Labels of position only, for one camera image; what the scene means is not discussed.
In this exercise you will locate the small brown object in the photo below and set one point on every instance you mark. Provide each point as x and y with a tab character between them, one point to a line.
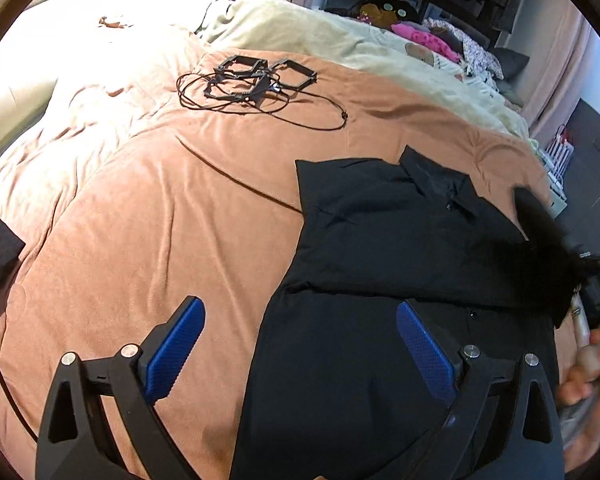
112	21

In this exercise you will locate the pink plush toy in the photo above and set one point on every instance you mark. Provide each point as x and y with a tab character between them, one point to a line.
422	37

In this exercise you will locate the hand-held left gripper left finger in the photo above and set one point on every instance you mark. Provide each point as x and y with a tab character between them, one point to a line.
177	345

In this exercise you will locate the floral cloth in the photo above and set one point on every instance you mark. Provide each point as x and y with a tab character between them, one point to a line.
475	50

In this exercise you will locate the brown blanket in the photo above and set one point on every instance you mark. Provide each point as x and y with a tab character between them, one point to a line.
155	210

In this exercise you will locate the black shirt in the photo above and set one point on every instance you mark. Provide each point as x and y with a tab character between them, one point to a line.
380	240

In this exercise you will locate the white striped bag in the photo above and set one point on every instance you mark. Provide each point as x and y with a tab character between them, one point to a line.
560	157

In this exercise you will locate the black plastic frames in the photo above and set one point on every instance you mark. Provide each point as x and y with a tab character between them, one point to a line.
252	76

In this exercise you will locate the person's right hand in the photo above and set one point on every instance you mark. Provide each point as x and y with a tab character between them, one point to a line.
575	385

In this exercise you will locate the beige pillow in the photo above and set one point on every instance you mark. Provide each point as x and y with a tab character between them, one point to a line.
207	0

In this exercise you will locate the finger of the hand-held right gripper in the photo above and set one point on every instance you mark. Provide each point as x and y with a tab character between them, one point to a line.
540	240

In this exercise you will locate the white bed sheet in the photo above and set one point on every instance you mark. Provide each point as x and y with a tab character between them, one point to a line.
80	95

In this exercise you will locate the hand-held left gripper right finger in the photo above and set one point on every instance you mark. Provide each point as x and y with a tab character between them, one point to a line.
425	355

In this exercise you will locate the cream blanket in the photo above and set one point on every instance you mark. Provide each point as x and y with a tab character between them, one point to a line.
330	35

